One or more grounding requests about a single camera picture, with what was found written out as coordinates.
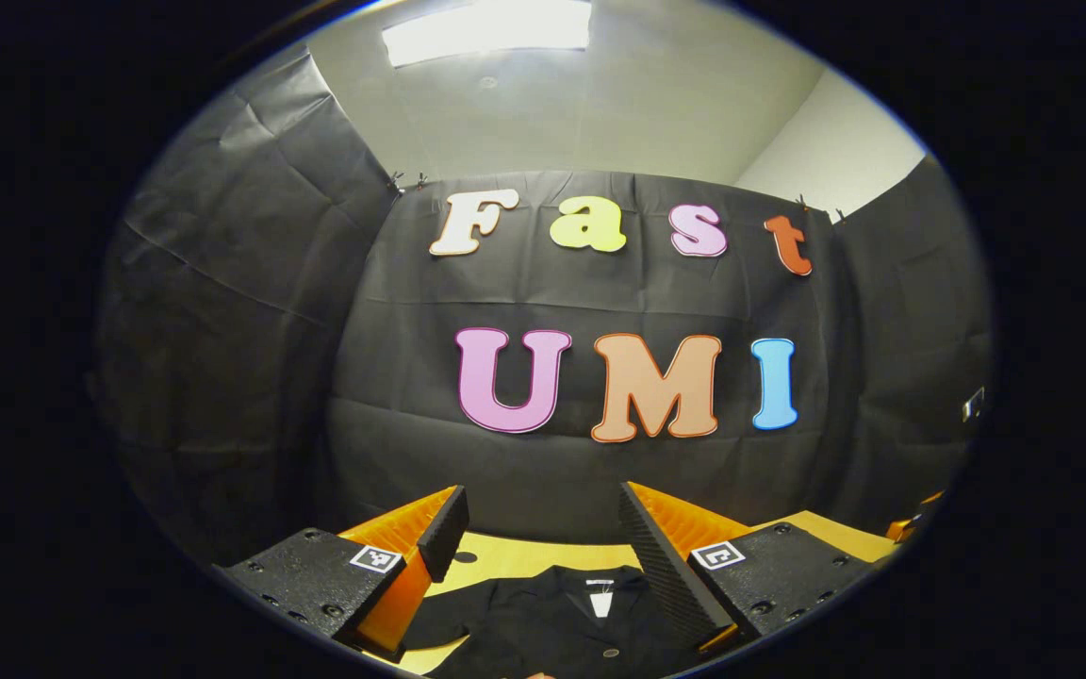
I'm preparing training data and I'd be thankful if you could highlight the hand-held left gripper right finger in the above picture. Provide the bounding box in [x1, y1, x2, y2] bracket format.
[618, 481, 886, 656]

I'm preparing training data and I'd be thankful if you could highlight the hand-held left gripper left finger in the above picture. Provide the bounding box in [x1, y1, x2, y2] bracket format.
[215, 485, 469, 663]

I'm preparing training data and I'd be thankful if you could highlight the black button shirt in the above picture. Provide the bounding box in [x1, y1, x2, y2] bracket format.
[400, 564, 709, 679]

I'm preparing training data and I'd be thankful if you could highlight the black backdrop cloth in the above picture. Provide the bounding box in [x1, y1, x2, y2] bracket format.
[95, 45, 995, 567]

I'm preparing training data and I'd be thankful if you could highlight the ceiling light panel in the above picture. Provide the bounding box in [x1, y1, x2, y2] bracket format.
[381, 0, 593, 69]

